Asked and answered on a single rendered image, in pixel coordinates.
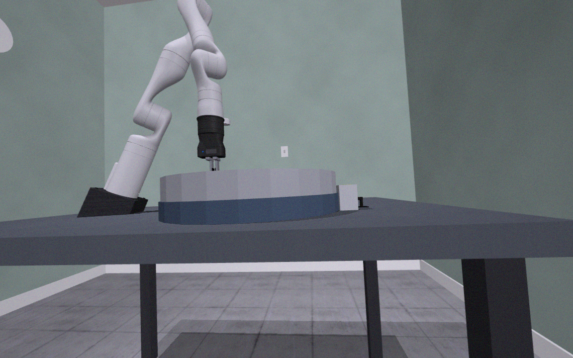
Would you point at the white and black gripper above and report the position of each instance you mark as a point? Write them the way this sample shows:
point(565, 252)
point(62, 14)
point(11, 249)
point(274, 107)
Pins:
point(211, 122)

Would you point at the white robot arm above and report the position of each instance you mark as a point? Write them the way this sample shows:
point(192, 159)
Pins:
point(196, 48)

